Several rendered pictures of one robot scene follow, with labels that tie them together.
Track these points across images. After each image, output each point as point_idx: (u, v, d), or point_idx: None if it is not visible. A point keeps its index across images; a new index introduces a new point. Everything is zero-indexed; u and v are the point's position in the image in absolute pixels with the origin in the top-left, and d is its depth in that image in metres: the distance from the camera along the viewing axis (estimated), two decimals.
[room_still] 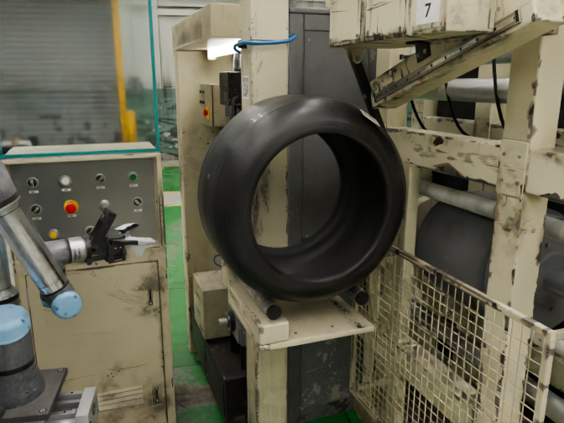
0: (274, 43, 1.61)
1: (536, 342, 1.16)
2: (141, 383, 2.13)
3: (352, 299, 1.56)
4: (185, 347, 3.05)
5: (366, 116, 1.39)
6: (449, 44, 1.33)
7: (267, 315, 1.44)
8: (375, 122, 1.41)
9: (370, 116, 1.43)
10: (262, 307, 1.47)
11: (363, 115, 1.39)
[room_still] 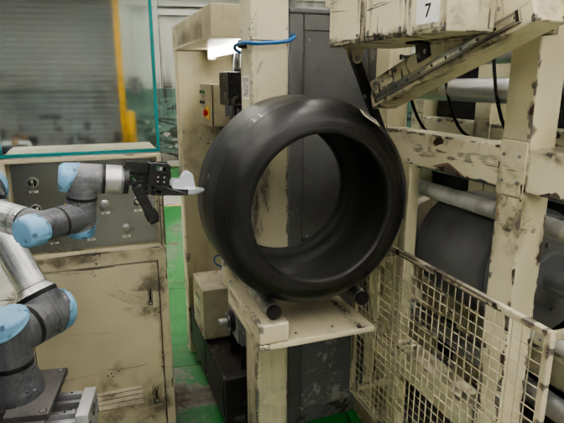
0: (274, 43, 1.61)
1: (536, 342, 1.16)
2: (141, 383, 2.13)
3: (352, 299, 1.56)
4: (185, 347, 3.05)
5: (366, 116, 1.39)
6: (449, 44, 1.33)
7: (267, 315, 1.44)
8: (375, 122, 1.41)
9: (370, 116, 1.43)
10: (262, 307, 1.47)
11: (363, 115, 1.39)
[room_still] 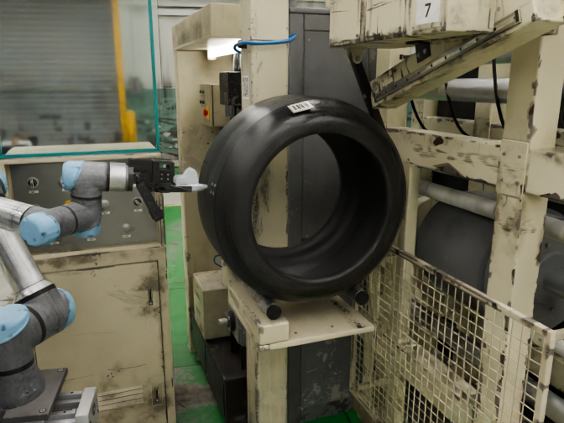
0: (274, 43, 1.61)
1: (536, 342, 1.16)
2: (141, 383, 2.13)
3: None
4: (185, 347, 3.05)
5: (296, 111, 1.32)
6: (449, 44, 1.33)
7: (278, 317, 1.45)
8: (308, 107, 1.33)
9: (300, 102, 1.35)
10: None
11: (294, 112, 1.32)
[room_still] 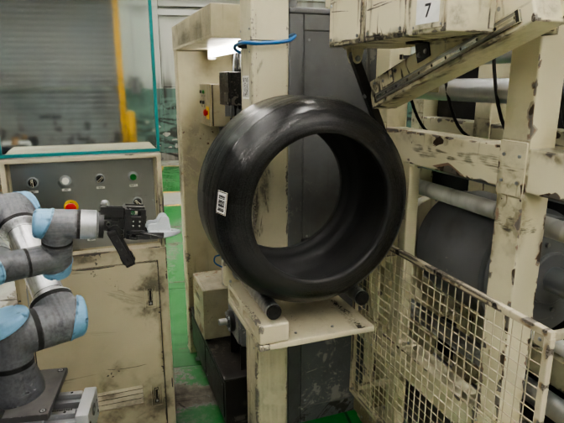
0: (274, 43, 1.61)
1: (536, 342, 1.16)
2: (141, 383, 2.13)
3: (354, 289, 1.55)
4: (185, 347, 3.05)
5: (225, 212, 1.31)
6: (449, 44, 1.33)
7: (269, 306, 1.44)
8: (225, 199, 1.31)
9: (217, 199, 1.33)
10: (268, 300, 1.47)
11: (225, 216, 1.31)
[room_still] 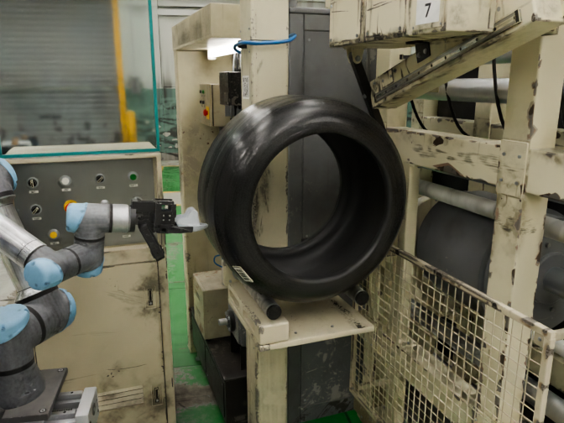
0: (274, 43, 1.61)
1: (536, 342, 1.16)
2: (141, 383, 2.13)
3: None
4: (185, 347, 3.05)
5: (251, 280, 1.38)
6: (449, 44, 1.33)
7: (268, 317, 1.44)
8: (242, 271, 1.37)
9: (237, 272, 1.40)
10: (263, 310, 1.47)
11: (253, 281, 1.39)
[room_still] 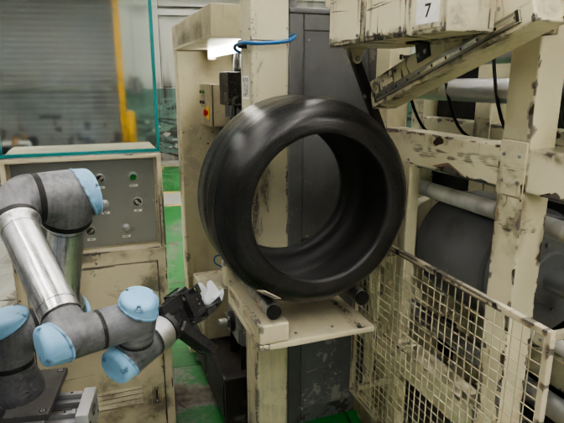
0: (274, 43, 1.61)
1: (536, 342, 1.16)
2: (141, 383, 2.13)
3: None
4: (185, 347, 3.05)
5: (279, 298, 1.42)
6: (449, 44, 1.33)
7: (278, 317, 1.45)
8: (268, 293, 1.41)
9: (264, 294, 1.44)
10: None
11: (281, 298, 1.43)
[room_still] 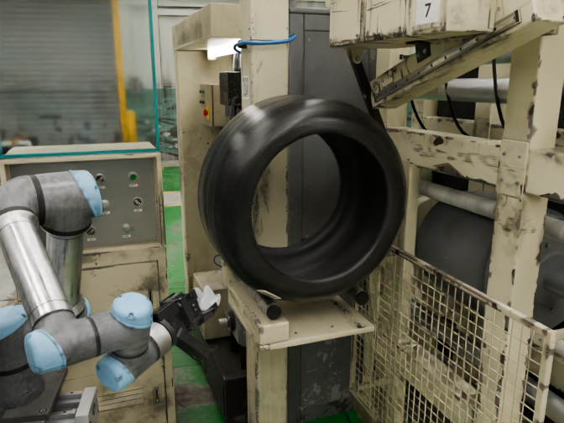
0: (274, 43, 1.61)
1: (536, 342, 1.16)
2: (141, 383, 2.13)
3: None
4: None
5: (279, 298, 1.42)
6: (449, 44, 1.33)
7: (278, 317, 1.45)
8: (268, 293, 1.41)
9: (264, 294, 1.44)
10: None
11: (281, 298, 1.43)
